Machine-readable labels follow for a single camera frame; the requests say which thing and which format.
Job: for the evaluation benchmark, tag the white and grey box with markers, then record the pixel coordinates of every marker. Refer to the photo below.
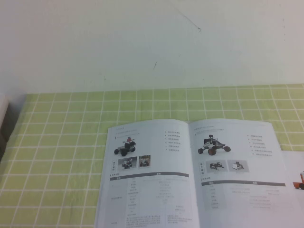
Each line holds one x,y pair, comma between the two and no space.
3,111

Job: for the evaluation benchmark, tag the white product brochure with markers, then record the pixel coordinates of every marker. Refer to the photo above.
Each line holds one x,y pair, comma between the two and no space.
166,190

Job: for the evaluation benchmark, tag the green checkered tablecloth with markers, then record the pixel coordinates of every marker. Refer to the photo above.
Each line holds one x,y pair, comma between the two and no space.
59,142

